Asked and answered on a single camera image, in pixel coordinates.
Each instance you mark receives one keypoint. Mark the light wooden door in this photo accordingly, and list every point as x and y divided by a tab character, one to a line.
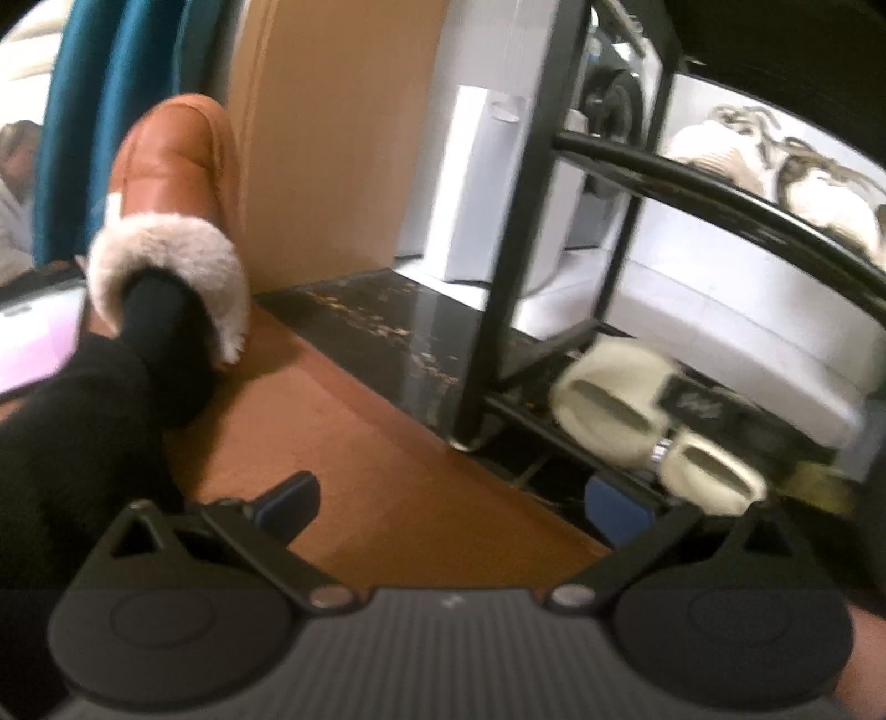
332	138

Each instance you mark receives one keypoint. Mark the black metal shoe rack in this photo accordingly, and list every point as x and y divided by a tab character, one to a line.
512	277

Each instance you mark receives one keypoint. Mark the cream foam slide sandal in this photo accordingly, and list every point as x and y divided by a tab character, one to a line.
623	363
746	486

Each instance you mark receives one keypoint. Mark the brown fur-lined slipper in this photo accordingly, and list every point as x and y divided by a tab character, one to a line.
173	159

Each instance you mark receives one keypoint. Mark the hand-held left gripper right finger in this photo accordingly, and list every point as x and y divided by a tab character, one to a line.
616	509

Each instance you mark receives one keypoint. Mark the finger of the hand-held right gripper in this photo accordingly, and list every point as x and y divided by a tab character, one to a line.
689	407

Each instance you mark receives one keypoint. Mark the pale pink panel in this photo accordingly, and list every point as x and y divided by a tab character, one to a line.
34	336

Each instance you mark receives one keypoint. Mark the white washing machine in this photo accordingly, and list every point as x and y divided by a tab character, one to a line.
578	221

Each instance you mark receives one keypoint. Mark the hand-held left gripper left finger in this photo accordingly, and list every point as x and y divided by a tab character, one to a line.
287	502

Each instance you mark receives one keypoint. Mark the white beige lace-up sneaker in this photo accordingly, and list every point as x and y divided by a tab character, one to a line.
824	201
706	149

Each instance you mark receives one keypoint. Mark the person's leg in black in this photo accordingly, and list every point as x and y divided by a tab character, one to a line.
69	429

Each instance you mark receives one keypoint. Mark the teal curtain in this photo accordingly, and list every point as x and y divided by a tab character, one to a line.
90	104

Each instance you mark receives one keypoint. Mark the white box appliance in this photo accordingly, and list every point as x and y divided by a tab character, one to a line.
477	187

